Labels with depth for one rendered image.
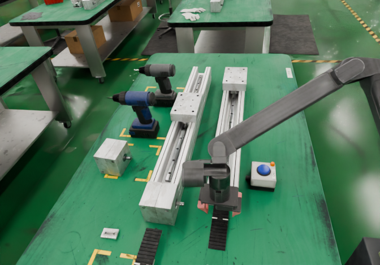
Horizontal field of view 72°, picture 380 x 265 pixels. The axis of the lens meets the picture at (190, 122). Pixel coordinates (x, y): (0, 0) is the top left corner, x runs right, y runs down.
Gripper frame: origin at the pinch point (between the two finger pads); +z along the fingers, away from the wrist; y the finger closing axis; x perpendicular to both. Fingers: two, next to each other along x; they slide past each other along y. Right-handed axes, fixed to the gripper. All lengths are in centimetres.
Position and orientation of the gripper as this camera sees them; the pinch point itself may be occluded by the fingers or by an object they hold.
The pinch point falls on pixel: (220, 212)
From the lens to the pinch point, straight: 85.1
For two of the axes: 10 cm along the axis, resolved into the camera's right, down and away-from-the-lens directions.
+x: -2.0, 6.4, -7.5
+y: -9.8, -0.6, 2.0
